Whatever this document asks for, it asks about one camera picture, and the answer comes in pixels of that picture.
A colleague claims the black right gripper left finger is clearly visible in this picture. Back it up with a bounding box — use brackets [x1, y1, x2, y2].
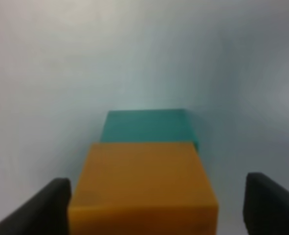
[0, 178, 71, 235]

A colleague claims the orange block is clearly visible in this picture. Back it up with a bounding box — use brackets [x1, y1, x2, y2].
[68, 142, 219, 235]

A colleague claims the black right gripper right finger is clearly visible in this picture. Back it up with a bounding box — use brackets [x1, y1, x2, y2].
[243, 172, 289, 235]

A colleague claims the teal block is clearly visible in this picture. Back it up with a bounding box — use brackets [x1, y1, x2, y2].
[100, 109, 199, 149]

